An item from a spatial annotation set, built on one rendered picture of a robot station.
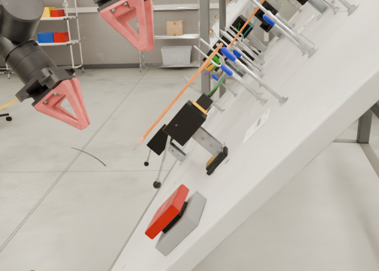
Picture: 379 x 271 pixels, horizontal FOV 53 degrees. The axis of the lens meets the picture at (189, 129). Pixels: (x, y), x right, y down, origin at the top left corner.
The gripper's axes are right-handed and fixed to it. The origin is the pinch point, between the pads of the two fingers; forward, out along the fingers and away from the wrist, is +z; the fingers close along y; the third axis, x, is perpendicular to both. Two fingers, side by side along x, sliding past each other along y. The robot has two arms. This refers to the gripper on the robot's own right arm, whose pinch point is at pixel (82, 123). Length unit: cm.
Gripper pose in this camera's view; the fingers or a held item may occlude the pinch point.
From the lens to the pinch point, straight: 64.3
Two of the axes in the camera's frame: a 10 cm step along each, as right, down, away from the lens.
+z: 6.4, 7.6, 1.0
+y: 1.0, -2.0, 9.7
